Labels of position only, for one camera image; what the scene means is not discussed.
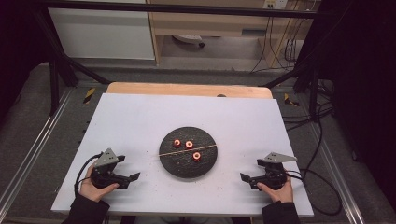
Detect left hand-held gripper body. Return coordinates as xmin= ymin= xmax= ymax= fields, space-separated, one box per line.
xmin=90 ymin=147 xmax=130 ymax=190

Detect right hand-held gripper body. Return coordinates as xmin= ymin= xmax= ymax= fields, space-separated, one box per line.
xmin=248 ymin=151 xmax=298 ymax=191

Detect thin wooden skewer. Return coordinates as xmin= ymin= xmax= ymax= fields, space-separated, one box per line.
xmin=157 ymin=144 xmax=218 ymax=157

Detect round black plate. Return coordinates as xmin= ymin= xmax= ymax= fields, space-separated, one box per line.
xmin=158 ymin=126 xmax=219 ymax=179

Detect person's right hand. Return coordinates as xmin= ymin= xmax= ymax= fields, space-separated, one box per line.
xmin=256 ymin=169 xmax=294 ymax=203

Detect person's left hand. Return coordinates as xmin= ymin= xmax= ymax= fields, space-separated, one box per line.
xmin=78 ymin=164 xmax=120 ymax=203

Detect white board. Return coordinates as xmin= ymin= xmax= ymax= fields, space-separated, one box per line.
xmin=50 ymin=92 xmax=315 ymax=217

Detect yellow black tape strip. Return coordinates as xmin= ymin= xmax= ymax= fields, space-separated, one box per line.
xmin=283 ymin=92 xmax=300 ymax=107
xmin=82 ymin=87 xmax=96 ymax=105

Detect wooden table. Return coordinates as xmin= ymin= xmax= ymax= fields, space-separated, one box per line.
xmin=106 ymin=81 xmax=274 ymax=100

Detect dark curtain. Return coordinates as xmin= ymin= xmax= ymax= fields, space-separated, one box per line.
xmin=318 ymin=0 xmax=396 ymax=204
xmin=0 ymin=0 xmax=52 ymax=120

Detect white cabinet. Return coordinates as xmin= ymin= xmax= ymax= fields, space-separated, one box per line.
xmin=48 ymin=0 xmax=156 ymax=61

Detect white chair base with castor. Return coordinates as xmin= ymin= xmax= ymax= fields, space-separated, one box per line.
xmin=172 ymin=35 xmax=206 ymax=49

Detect light wooden desk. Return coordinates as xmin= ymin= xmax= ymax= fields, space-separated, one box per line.
xmin=146 ymin=0 xmax=316 ymax=68

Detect left hand-held gripper black cable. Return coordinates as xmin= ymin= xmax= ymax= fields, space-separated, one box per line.
xmin=74 ymin=152 xmax=104 ymax=197

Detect hand-held gripper black cable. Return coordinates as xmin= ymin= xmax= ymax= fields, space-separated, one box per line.
xmin=74 ymin=152 xmax=104 ymax=197
xmin=284 ymin=119 xmax=343 ymax=217

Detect aluminium floor rail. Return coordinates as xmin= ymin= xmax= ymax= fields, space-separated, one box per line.
xmin=0 ymin=88 xmax=75 ymax=213
xmin=306 ymin=120 xmax=366 ymax=224

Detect right hand-held gripper black cable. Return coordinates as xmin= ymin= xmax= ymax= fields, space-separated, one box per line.
xmin=284 ymin=119 xmax=343 ymax=217

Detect black floor cables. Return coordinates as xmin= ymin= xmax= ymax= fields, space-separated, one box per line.
xmin=281 ymin=78 xmax=336 ymax=132

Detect bundle of black desk cables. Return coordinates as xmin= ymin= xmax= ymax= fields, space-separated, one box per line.
xmin=250 ymin=10 xmax=302 ymax=75

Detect white wall socket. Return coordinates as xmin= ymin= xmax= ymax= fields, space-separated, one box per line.
xmin=262 ymin=0 xmax=290 ymax=10

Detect black metal frame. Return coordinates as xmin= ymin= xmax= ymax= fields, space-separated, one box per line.
xmin=32 ymin=0 xmax=332 ymax=118

